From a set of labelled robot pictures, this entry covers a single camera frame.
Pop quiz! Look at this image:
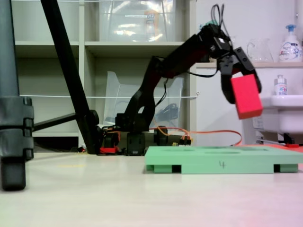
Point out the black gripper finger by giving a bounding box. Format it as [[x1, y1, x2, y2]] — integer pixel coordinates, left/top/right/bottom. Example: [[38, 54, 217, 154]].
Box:
[[233, 46, 263, 94], [217, 57, 238, 105]]

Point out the red square block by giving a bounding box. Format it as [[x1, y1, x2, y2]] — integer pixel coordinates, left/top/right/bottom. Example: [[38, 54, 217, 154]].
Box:
[[230, 73, 264, 120]]

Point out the clear glass pitcher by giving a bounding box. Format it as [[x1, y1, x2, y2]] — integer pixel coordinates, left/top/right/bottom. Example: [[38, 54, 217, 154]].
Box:
[[246, 37, 275, 63]]

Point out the clear pump bottle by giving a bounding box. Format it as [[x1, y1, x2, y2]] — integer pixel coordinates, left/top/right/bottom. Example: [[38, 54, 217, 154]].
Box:
[[274, 74, 288, 96]]

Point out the white foam soap bottle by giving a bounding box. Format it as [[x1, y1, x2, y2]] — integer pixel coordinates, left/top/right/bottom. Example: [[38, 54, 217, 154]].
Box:
[[278, 24, 303, 63]]

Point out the white sink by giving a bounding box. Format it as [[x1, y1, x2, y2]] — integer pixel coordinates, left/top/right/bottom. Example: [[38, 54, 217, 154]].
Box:
[[258, 94, 303, 136]]

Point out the green shape sorting board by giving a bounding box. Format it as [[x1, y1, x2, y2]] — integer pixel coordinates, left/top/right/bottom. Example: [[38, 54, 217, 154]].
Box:
[[143, 145, 303, 175]]

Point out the clear plastic storage box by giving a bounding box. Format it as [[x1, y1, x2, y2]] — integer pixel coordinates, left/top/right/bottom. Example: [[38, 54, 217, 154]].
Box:
[[98, 0, 177, 43]]

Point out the clear plastic tray bin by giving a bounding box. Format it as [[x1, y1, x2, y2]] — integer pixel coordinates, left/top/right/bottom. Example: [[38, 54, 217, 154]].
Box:
[[103, 70, 184, 129]]

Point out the beige open shelf unit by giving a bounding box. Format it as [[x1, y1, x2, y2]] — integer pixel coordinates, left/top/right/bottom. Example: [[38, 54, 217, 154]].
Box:
[[10, 0, 197, 148]]

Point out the black tripod leg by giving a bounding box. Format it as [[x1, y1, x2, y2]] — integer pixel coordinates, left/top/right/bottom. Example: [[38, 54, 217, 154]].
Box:
[[40, 0, 100, 155]]

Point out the black tripod brace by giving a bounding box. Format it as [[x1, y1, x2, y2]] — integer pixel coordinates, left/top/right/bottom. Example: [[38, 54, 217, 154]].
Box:
[[33, 113, 78, 132]]

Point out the grey notched tripod leg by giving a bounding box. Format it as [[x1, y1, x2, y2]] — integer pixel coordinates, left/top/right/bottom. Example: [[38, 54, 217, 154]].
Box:
[[0, 0, 35, 192]]

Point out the beige wall ledge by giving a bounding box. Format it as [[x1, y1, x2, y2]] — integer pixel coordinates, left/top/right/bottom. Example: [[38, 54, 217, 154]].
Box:
[[196, 61, 303, 70]]

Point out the thin black motor wire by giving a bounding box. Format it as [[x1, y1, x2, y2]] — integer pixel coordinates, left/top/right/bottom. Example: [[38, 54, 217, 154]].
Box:
[[210, 3, 234, 46]]

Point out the thin orange wire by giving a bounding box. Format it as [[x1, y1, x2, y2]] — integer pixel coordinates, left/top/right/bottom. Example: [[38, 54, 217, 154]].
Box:
[[151, 126, 243, 148]]

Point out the black cable bundle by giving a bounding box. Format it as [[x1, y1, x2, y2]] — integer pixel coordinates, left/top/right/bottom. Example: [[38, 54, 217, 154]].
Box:
[[154, 103, 180, 122]]

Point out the circuit board with wires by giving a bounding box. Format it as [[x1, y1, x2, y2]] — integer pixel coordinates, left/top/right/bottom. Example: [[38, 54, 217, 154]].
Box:
[[172, 134, 195, 147]]

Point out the thin white cord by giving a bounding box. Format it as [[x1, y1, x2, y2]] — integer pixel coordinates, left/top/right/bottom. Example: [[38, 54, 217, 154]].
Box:
[[19, 91, 200, 99]]

